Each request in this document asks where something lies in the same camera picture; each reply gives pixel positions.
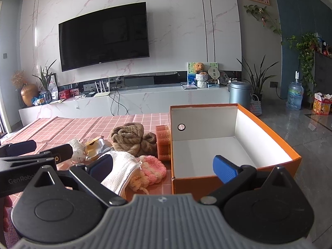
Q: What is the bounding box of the blue water jug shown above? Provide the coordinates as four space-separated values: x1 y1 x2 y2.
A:
286 71 304 110

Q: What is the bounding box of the potted long-leaf plant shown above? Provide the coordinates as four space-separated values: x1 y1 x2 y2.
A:
237 55 279 102

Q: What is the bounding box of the brown fluffy towel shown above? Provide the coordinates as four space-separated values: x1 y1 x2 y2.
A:
110 123 157 157

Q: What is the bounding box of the woven small basket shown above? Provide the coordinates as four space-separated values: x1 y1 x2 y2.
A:
250 94 262 116

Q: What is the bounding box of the pink yellow knitted item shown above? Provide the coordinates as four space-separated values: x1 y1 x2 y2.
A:
128 155 167 194

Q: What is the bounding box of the white marble tv console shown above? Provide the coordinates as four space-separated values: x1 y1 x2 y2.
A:
19 86 229 126

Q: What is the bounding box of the white cloth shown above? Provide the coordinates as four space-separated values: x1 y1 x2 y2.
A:
101 151 141 198

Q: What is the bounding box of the golden round vase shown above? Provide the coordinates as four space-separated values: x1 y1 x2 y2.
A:
20 83 39 107

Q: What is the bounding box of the red gift box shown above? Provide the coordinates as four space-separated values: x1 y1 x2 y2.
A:
313 92 332 115

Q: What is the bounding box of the orange silver snack packet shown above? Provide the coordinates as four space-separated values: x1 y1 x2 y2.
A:
83 135 113 161

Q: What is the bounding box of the grey metal trash can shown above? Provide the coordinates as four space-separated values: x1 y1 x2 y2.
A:
228 81 251 110

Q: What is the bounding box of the black power cable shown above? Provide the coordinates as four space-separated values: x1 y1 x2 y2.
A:
108 77 129 116

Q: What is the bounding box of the pink checkered tablecloth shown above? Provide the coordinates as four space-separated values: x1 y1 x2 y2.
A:
0 112 175 248

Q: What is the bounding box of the hanging pothos plant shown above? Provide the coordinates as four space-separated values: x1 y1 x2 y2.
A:
280 32 319 96

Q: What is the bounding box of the brown teddy bear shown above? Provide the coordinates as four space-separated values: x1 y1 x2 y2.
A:
194 62 205 74

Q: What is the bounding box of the black flat television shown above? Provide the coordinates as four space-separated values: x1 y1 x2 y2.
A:
59 2 150 72

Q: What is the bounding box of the orange cardboard box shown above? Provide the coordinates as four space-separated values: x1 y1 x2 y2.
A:
169 104 302 200

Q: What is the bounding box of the orange sponge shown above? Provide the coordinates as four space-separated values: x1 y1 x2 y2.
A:
155 125 171 161

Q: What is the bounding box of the white wifi router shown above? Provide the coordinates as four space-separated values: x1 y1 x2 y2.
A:
94 80 110 97

